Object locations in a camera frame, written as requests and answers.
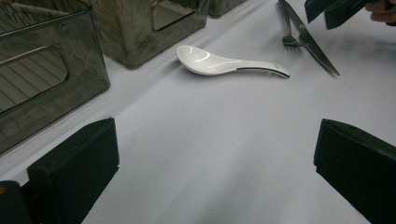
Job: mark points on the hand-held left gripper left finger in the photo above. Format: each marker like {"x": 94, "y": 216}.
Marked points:
{"x": 74, "y": 168}

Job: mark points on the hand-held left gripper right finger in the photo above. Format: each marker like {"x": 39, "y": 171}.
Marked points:
{"x": 358, "y": 168}

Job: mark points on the metal table knife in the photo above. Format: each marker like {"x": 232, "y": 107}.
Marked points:
{"x": 314, "y": 49}

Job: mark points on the metal fork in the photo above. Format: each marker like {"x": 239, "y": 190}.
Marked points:
{"x": 289, "y": 39}

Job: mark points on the smoky clear plastic bin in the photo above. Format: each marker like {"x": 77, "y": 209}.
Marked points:
{"x": 77, "y": 40}
{"x": 224, "y": 6}
{"x": 130, "y": 43}

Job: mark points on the white ceramic spoon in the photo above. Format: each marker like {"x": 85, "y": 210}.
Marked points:
{"x": 199, "y": 60}

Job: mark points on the white table sheet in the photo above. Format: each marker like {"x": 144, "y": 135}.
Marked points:
{"x": 218, "y": 140}

